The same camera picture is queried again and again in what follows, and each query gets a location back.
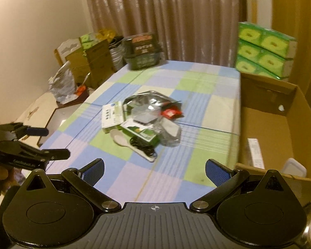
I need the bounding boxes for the white mecobalamin tablets box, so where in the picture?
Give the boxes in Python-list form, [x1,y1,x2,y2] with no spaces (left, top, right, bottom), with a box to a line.
[102,101,125,133]

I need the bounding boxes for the brown cardboard box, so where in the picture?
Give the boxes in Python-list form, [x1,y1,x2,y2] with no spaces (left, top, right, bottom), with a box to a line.
[235,73,311,206]

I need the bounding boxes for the green white medicine box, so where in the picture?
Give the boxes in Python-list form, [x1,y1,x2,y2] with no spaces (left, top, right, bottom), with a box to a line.
[120,118,160,146]

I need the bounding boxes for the red snack packet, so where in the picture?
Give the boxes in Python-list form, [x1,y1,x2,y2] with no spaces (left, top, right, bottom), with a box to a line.
[161,107,183,120]

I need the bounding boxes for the white power adapter plug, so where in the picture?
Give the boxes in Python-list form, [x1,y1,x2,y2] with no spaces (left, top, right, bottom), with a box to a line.
[280,158,307,178]

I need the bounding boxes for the silver foil bag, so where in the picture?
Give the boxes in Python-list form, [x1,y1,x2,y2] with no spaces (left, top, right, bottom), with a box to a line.
[123,90,182,113]

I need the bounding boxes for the beige plastic spoon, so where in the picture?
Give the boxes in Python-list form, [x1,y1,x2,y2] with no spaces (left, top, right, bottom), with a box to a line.
[109,129,155,162]

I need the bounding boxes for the crumpled plastic bag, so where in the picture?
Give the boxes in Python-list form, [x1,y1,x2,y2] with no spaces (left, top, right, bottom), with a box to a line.
[49,61,78,105]

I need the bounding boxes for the green tissue box stack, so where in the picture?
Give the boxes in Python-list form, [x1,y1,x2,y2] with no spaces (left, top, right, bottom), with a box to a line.
[235,21,298,80]

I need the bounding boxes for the checkered tablecloth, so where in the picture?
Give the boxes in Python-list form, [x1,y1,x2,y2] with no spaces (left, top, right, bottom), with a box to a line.
[44,61,240,204]

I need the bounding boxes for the black cable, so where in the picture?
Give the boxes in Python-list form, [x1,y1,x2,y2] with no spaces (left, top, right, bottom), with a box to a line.
[129,137,158,159]

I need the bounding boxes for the brown curtain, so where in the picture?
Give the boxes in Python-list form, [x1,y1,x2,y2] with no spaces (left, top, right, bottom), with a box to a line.
[87,0,246,67]

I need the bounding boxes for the clear plastic bag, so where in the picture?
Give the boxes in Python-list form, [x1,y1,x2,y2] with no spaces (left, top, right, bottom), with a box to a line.
[154,117,181,147]

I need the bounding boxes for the clear plastic case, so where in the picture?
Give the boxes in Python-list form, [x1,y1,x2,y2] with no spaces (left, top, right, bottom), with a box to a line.
[131,105,161,124]

